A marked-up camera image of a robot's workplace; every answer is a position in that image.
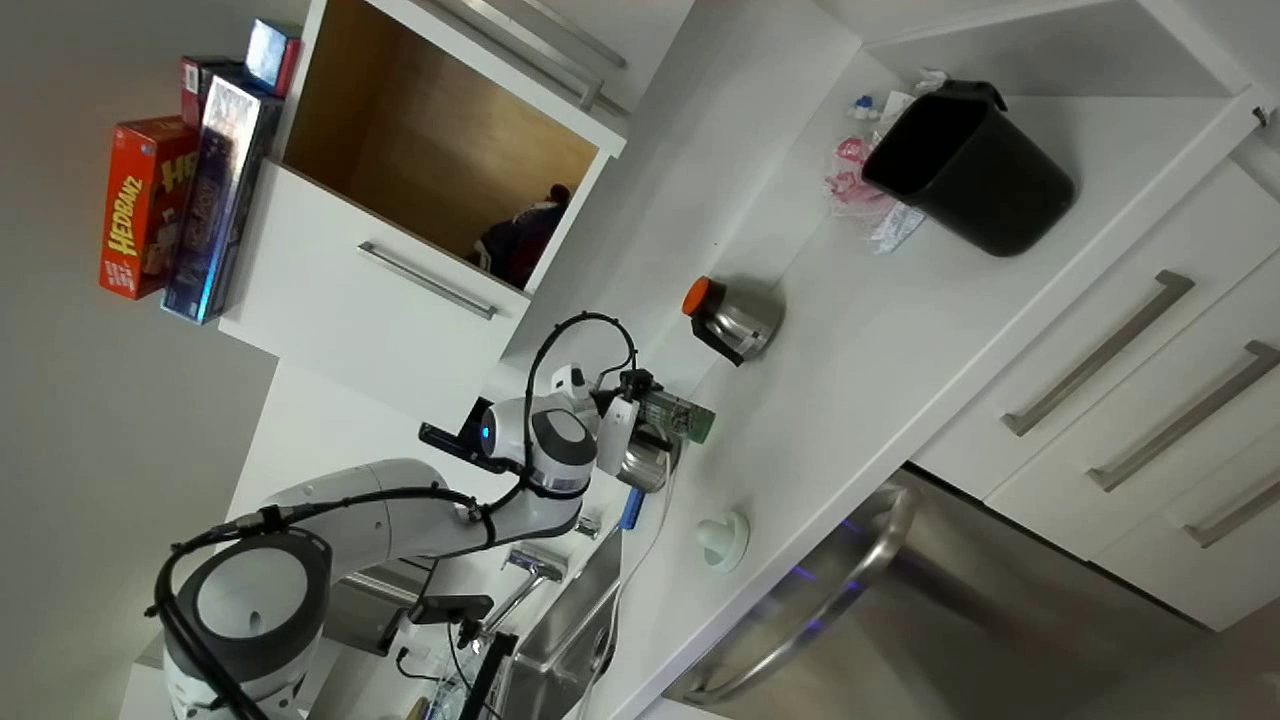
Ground mint green cup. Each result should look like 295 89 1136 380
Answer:
691 510 758 571

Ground small blue box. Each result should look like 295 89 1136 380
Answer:
239 15 306 106

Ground pink sweetener packets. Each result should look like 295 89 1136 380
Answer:
827 126 889 209

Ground dark object inside cabinet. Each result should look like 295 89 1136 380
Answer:
467 179 576 297

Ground dark blue tall box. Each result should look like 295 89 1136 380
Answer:
157 74 290 328

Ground steel box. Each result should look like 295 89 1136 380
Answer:
498 525 633 720

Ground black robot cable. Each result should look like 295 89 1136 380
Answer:
143 309 643 720

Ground small red box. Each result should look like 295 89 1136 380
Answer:
176 53 251 132

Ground steel carafe with orange lid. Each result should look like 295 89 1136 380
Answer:
682 274 790 372

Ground white drawer front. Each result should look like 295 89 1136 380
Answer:
1094 426 1280 638
911 158 1280 510
983 244 1280 563

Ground steel dishwasher handle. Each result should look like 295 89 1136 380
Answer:
682 482 921 714

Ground white packets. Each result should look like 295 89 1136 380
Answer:
870 206 928 260

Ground silver cabinet bar handle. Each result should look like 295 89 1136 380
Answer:
358 235 507 328

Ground red cereal box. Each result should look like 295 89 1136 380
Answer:
98 111 203 303

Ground stainless steel dishwasher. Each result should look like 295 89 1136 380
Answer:
658 464 1212 720

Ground closed white cabinet door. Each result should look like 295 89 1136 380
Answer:
218 161 538 406

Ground silver drawer handle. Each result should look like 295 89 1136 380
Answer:
1183 471 1280 552
1000 270 1198 440
1086 337 1280 498

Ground open white cabinet door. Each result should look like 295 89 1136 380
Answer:
365 0 633 161

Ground blue handled tool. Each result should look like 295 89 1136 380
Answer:
617 486 654 536

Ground silver open door handle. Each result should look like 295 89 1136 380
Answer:
425 0 633 111

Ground black landfill bin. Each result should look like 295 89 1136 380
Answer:
860 75 1079 260

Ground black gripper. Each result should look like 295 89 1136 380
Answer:
594 369 673 477

